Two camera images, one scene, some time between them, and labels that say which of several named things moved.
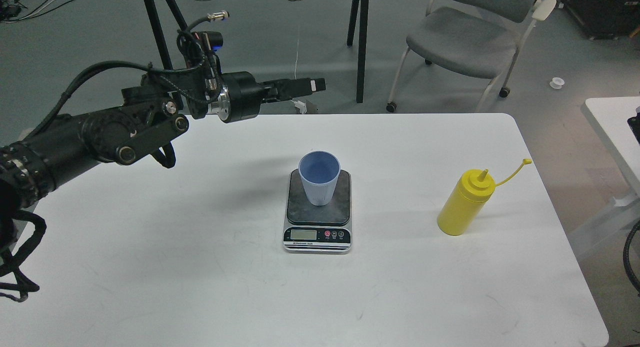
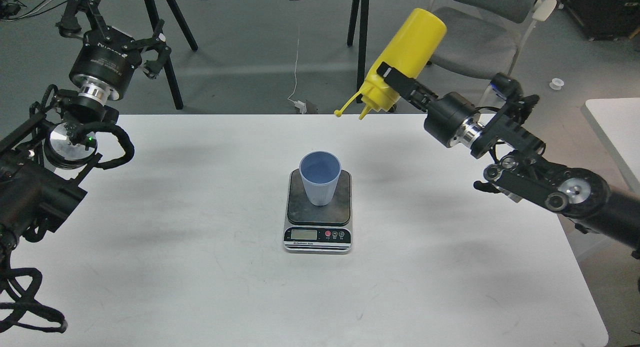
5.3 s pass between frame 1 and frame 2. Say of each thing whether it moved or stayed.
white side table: stayed
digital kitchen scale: stayed
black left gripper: moved
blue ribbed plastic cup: stayed
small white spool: stayed
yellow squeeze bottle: moved
